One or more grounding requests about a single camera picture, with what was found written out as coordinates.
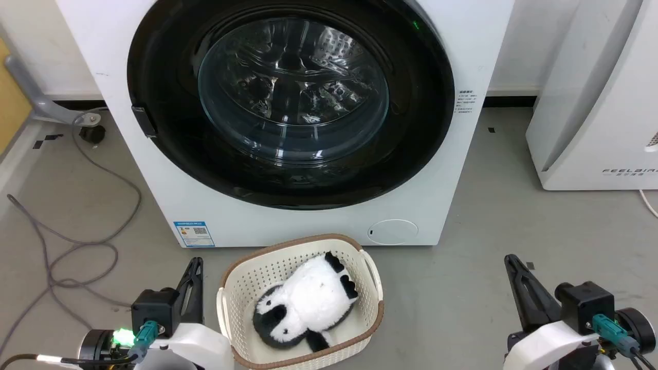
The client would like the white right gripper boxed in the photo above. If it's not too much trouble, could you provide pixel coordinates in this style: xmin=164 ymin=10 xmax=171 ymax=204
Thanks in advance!
xmin=503 ymin=254 xmax=601 ymax=370

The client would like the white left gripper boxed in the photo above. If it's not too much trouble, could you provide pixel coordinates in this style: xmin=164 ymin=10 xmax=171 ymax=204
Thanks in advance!
xmin=135 ymin=257 xmax=235 ymax=370

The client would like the round black glass washer door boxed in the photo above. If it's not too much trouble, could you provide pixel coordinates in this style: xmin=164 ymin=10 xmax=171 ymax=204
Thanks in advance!
xmin=127 ymin=0 xmax=456 ymax=210

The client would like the white front-load washing machine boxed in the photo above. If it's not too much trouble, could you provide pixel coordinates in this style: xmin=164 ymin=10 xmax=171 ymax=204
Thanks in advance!
xmin=56 ymin=0 xmax=515 ymax=249

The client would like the cream perforated laundry basket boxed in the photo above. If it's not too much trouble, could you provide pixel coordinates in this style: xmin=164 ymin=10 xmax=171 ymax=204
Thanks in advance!
xmin=216 ymin=234 xmax=385 ymax=370

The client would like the blue energy label sticker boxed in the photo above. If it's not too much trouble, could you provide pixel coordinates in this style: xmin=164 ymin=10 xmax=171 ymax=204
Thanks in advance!
xmin=173 ymin=221 xmax=215 ymax=248

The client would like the black white panda plush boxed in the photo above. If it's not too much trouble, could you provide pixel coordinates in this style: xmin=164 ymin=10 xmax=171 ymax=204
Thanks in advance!
xmin=252 ymin=251 xmax=359 ymax=353

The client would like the round white filter cover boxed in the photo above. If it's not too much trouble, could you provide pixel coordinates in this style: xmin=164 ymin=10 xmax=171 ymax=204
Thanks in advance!
xmin=368 ymin=219 xmax=419 ymax=245

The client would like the small text label sticker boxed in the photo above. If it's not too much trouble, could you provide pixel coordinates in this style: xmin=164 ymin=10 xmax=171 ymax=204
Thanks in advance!
xmin=455 ymin=90 xmax=477 ymax=115

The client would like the white air purifier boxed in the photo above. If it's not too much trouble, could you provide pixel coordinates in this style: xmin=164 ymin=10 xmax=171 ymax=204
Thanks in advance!
xmin=525 ymin=0 xmax=658 ymax=191

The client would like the grey chair leg with caster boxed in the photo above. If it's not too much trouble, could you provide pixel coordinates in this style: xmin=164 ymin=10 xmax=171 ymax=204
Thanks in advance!
xmin=4 ymin=54 xmax=107 ymax=144

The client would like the yellow wooden panel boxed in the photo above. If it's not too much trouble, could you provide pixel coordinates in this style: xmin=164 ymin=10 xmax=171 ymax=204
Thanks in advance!
xmin=0 ymin=37 xmax=34 ymax=156

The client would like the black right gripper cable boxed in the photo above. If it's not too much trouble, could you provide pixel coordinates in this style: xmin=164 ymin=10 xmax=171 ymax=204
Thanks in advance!
xmin=591 ymin=314 xmax=658 ymax=370

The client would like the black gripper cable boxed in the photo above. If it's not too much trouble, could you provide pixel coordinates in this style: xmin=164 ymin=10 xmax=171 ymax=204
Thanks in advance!
xmin=0 ymin=321 xmax=160 ymax=370
xmin=591 ymin=314 xmax=658 ymax=370

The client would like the grey floor cable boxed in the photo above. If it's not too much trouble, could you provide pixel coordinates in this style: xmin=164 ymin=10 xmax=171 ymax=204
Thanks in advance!
xmin=0 ymin=114 xmax=143 ymax=355

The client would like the thin white power cord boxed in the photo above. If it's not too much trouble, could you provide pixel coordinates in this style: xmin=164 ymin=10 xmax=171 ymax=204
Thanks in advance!
xmin=639 ymin=190 xmax=658 ymax=218

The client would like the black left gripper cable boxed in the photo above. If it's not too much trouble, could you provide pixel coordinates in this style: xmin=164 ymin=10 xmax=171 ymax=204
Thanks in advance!
xmin=0 ymin=321 xmax=160 ymax=370

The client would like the black door latch handle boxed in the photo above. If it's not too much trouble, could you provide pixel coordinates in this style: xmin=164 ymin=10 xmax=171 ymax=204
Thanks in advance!
xmin=131 ymin=105 xmax=158 ymax=139

